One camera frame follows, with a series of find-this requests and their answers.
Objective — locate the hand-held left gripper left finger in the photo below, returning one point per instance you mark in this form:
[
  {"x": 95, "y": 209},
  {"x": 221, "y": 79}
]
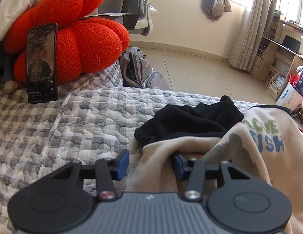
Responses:
[{"x": 122, "y": 162}]

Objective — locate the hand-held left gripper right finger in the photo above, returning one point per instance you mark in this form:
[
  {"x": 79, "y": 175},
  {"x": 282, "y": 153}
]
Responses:
[{"x": 177, "y": 163}]

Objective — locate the beige and black bear shirt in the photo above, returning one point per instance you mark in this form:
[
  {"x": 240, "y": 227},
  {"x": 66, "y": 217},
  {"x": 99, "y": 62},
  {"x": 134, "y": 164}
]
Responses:
[{"x": 239, "y": 151}]

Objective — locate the grey checked quilted blanket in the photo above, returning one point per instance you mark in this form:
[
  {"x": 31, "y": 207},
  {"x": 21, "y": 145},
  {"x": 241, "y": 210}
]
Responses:
[{"x": 80, "y": 121}]

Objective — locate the grey quilted bag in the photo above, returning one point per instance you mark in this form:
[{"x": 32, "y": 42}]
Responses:
[{"x": 139, "y": 70}]

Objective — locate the red knitted flower pillow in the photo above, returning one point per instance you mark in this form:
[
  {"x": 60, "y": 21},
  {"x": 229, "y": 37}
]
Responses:
[{"x": 93, "y": 43}]

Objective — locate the black smartphone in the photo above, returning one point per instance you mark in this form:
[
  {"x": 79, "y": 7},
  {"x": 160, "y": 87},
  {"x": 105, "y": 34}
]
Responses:
[{"x": 41, "y": 63}]

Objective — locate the white paper shopping bag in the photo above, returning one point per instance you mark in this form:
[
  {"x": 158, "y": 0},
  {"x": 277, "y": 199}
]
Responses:
[{"x": 288, "y": 96}]

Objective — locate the wooden desk with shelves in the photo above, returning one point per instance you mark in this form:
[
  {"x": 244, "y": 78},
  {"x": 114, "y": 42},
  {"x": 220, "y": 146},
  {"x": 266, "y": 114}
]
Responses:
[{"x": 271, "y": 53}]

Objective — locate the white paper sheet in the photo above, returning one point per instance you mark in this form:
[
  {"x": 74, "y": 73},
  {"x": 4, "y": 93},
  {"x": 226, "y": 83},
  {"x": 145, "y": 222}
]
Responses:
[{"x": 105, "y": 15}]

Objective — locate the red and blue bag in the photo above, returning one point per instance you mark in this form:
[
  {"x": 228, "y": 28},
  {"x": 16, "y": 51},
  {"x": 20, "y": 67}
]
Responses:
[{"x": 300, "y": 78}]

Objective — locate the beige patterned curtain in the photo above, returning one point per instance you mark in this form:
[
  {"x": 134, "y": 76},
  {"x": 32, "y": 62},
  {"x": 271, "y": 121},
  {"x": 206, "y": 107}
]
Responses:
[{"x": 254, "y": 29}]

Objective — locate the black box on chair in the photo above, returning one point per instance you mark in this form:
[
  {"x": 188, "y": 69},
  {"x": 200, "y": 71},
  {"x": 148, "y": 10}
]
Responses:
[{"x": 131, "y": 7}]

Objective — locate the white office chair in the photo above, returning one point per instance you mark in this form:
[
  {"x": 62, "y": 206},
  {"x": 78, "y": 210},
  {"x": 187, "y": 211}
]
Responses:
[{"x": 146, "y": 7}]

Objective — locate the grey hanging bag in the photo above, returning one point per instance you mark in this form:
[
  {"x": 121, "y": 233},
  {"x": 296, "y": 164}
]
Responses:
[{"x": 216, "y": 4}]

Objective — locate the black laptop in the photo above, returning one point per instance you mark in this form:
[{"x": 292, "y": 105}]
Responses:
[{"x": 291, "y": 43}]

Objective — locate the beige pillow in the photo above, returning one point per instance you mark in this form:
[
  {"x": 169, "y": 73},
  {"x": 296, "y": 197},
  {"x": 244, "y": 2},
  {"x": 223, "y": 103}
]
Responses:
[{"x": 17, "y": 7}]

